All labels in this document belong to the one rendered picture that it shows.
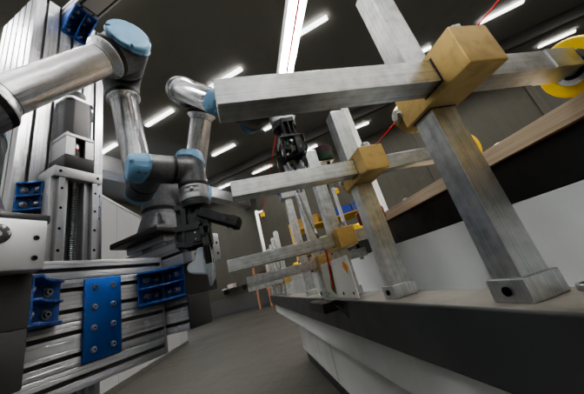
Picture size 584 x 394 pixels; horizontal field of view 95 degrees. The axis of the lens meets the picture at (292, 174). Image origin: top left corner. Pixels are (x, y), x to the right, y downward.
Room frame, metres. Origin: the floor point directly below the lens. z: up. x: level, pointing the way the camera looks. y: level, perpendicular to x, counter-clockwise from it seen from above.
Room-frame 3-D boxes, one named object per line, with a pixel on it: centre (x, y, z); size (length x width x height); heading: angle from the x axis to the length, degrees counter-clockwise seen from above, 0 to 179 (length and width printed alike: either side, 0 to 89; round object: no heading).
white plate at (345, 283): (0.82, -0.04, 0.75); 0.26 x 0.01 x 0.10; 14
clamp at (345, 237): (0.78, -0.08, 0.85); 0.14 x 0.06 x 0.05; 14
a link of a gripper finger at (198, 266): (0.65, 0.27, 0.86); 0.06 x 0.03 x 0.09; 104
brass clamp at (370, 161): (0.53, -0.14, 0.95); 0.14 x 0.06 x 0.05; 14
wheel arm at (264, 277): (0.99, 0.03, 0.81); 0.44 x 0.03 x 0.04; 104
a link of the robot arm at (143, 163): (0.61, 0.36, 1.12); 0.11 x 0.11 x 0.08; 43
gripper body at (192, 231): (0.67, 0.28, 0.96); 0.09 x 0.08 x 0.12; 104
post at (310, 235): (1.04, -0.01, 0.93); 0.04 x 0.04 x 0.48; 14
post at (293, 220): (1.29, 0.05, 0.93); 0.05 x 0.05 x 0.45; 14
